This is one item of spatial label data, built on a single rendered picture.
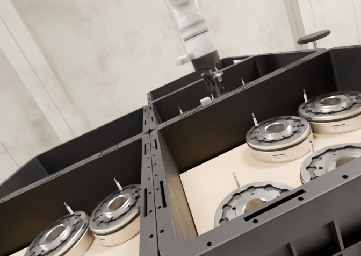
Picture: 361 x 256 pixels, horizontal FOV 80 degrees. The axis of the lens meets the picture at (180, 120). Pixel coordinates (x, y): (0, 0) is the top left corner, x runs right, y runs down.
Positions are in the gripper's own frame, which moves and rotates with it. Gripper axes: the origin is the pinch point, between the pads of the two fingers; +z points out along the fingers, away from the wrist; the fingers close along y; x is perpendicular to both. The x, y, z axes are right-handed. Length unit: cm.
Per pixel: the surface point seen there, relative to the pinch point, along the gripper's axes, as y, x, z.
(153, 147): -27.7, 19.4, -6.3
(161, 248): -47, 19, -6
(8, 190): -6, 59, -5
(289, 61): -6.5, -18.5, -4.2
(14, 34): 184, 118, -95
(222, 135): -20.0, 7.2, 0.3
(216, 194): -31.1, 13.7, 3.7
